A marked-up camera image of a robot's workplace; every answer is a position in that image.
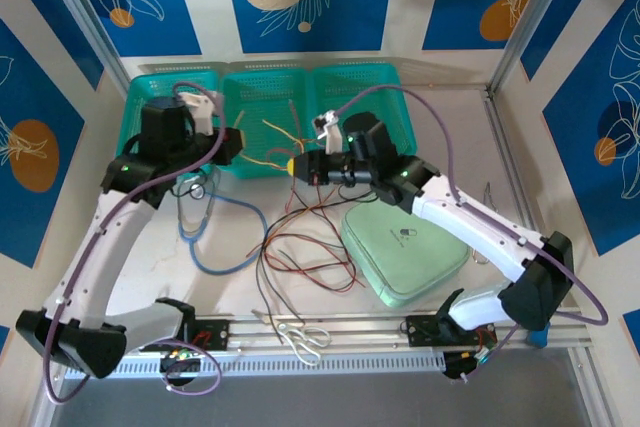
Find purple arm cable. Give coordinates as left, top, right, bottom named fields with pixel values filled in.
left=42, top=80, right=226, bottom=406
left=334, top=84, right=610, bottom=383

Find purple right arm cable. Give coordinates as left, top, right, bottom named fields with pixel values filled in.
left=334, top=84, right=610, bottom=383

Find white handled scissors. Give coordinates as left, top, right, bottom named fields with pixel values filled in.
left=251, top=308, right=333, bottom=368

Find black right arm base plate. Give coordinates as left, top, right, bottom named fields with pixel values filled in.
left=405, top=314, right=499, bottom=348

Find teal perforated plastic basket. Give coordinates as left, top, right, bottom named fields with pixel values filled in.
left=115, top=70, right=225, bottom=179
left=310, top=65, right=419, bottom=158
left=219, top=68, right=317, bottom=181

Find mint green zip case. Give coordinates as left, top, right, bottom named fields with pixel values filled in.
left=341, top=199, right=471, bottom=309

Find aluminium frame post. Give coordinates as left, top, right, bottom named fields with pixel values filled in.
left=487, top=0, right=589, bottom=94
left=34, top=0, right=132, bottom=93

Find small blue clamp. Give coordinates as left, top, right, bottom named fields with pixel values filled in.
left=527, top=325, right=551, bottom=348

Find thin yellow cable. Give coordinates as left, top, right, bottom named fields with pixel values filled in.
left=242, top=116, right=304, bottom=171

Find white slotted cable duct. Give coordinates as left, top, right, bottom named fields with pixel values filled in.
left=64, top=351, right=446, bottom=382

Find thin black cable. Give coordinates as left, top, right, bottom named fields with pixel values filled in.
left=264, top=206, right=374, bottom=288
left=254, top=184, right=351, bottom=328

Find blue stethoscope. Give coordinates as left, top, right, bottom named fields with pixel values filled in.
left=175, top=174, right=269, bottom=277

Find aluminium front rail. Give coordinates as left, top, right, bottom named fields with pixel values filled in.
left=42, top=314, right=596, bottom=358

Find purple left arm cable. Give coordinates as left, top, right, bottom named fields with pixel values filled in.
left=42, top=80, right=226, bottom=406

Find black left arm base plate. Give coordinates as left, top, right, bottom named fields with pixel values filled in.
left=138, top=316, right=232, bottom=353

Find metal wire puzzle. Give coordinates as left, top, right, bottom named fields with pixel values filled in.
left=469, top=181, right=499, bottom=268

